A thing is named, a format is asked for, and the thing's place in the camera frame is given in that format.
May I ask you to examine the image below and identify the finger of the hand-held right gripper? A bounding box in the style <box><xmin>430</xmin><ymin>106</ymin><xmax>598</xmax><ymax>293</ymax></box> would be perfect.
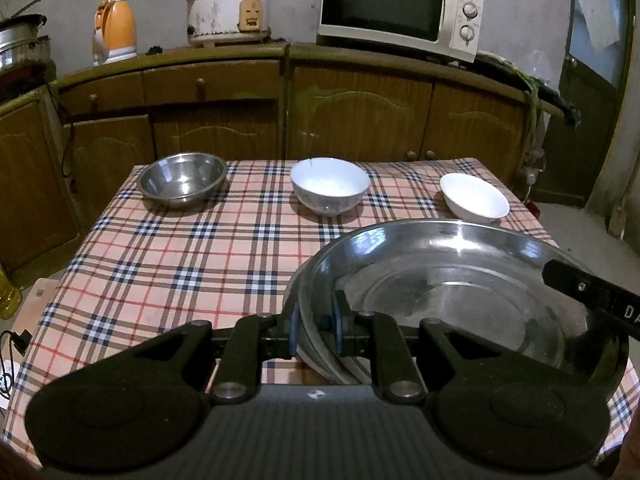
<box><xmin>542</xmin><ymin>259</ymin><xmax>602</xmax><ymax>314</ymax></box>

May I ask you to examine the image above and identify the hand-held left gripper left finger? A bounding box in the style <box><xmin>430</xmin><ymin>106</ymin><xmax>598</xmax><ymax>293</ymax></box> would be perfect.
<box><xmin>115</xmin><ymin>302</ymin><xmax>303</xmax><ymax>407</ymax></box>

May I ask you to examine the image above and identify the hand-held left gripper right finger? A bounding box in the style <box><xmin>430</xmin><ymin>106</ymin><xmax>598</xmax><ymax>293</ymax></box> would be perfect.
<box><xmin>332</xmin><ymin>290</ymin><xmax>528</xmax><ymax>407</ymax></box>

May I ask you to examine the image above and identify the shallow white bowl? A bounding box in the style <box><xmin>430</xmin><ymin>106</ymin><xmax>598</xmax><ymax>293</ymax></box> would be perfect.
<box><xmin>440</xmin><ymin>172</ymin><xmax>511</xmax><ymax>224</ymax></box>

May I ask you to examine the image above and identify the deep white ceramic bowl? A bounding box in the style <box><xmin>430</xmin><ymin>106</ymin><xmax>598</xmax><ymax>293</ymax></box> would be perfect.
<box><xmin>290</xmin><ymin>157</ymin><xmax>372</xmax><ymax>217</ymax></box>

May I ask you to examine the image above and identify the steel bowl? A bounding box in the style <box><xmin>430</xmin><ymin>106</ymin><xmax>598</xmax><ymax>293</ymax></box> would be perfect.
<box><xmin>137</xmin><ymin>153</ymin><xmax>227</xmax><ymax>211</ymax></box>

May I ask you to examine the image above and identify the checked tablecloth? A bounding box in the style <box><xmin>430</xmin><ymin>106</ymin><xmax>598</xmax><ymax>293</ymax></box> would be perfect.
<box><xmin>0</xmin><ymin>157</ymin><xmax>640</xmax><ymax>471</ymax></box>

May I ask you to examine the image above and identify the green door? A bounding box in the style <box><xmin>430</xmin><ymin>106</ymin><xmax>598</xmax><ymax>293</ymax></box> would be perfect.
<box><xmin>530</xmin><ymin>0</ymin><xmax>636</xmax><ymax>208</ymax></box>

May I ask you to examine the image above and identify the green leek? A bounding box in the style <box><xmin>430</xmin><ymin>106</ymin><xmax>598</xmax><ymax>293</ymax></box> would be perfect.
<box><xmin>515</xmin><ymin>72</ymin><xmax>544</xmax><ymax>161</ymax></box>

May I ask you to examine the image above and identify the wooden cabinet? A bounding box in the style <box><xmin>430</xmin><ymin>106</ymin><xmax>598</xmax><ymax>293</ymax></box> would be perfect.
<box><xmin>0</xmin><ymin>42</ymin><xmax>576</xmax><ymax>281</ymax></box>

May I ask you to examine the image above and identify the cooking oil bottle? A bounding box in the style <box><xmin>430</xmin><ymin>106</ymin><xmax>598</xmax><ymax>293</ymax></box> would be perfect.
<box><xmin>0</xmin><ymin>265</ymin><xmax>23</xmax><ymax>320</ymax></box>

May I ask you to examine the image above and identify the white microwave oven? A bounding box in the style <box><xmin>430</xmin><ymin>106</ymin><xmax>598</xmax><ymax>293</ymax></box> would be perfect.
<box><xmin>316</xmin><ymin>0</ymin><xmax>485</xmax><ymax>64</ymax></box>

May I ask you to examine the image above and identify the white rice cooker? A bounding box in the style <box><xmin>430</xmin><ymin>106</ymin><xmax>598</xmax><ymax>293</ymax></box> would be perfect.
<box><xmin>179</xmin><ymin>0</ymin><xmax>273</xmax><ymax>48</ymax></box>

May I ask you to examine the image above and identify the orange electric kettle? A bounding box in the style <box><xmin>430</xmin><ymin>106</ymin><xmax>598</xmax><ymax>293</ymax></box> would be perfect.
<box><xmin>91</xmin><ymin>0</ymin><xmax>138</xmax><ymax>66</ymax></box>

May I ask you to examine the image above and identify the steel steamer pot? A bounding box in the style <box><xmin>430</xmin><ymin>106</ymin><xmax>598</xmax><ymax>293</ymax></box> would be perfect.
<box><xmin>0</xmin><ymin>14</ymin><xmax>48</xmax><ymax>71</ymax></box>

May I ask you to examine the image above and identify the black cable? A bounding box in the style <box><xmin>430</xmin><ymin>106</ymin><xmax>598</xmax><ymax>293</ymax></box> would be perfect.
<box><xmin>0</xmin><ymin>330</ymin><xmax>32</xmax><ymax>362</ymax></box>

